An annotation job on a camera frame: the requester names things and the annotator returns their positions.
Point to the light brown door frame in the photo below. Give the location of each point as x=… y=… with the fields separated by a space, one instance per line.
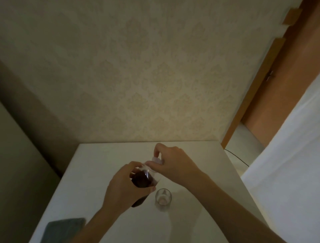
x=260 y=82

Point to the person's right forearm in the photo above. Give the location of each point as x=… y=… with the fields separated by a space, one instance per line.
x=225 y=207

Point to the person's left forearm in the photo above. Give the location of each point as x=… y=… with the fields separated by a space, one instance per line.
x=100 y=225

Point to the grey folded cloth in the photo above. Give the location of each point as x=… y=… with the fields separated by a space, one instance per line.
x=63 y=230

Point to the person's right hand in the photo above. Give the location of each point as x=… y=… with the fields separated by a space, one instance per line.
x=175 y=165

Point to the white bottle cap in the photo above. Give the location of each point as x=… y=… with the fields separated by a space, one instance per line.
x=157 y=160

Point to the person's left thumb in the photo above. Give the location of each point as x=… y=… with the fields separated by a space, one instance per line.
x=149 y=191

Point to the orange wooden door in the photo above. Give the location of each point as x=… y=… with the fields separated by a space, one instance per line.
x=287 y=82

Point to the person's left hand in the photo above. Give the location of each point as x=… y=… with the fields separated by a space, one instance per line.
x=118 y=186

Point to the clear bottle with dark liquid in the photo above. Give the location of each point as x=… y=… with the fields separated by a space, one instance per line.
x=143 y=179

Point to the clear drinking glass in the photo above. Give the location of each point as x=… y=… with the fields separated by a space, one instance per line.
x=163 y=199

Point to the person's right thumb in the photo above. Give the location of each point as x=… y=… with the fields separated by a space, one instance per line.
x=153 y=165

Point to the white furniture panel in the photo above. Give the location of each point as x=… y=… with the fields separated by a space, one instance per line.
x=290 y=175

